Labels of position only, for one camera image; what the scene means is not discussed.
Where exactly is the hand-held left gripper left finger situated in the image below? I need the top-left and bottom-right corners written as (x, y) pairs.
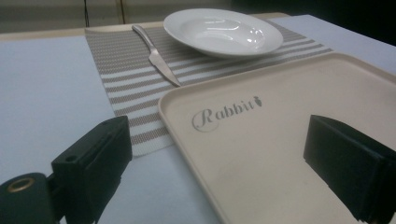
top-left (50, 115), bottom-right (134, 224)

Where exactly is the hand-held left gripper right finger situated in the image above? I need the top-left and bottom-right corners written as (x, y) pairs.
top-left (303, 114), bottom-right (396, 224)

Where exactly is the beige plastic tray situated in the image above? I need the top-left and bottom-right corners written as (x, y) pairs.
top-left (158, 51), bottom-right (396, 224)

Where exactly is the striped woven placemat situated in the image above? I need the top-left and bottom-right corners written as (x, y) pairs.
top-left (84, 18), bottom-right (334, 158)

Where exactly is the silver table knife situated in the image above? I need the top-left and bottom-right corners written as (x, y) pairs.
top-left (131, 24), bottom-right (182, 88)

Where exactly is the white deep plate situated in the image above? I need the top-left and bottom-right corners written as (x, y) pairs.
top-left (163, 7), bottom-right (284, 59)

